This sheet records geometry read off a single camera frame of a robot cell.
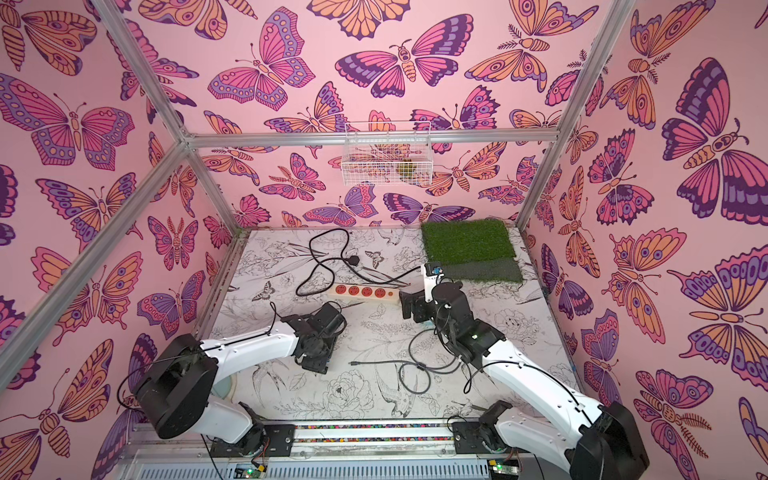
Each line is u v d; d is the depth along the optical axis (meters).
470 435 0.74
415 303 0.69
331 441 0.75
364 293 0.98
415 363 0.86
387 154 0.95
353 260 1.08
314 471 0.70
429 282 0.68
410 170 0.95
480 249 1.11
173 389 0.43
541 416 0.46
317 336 0.66
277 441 0.73
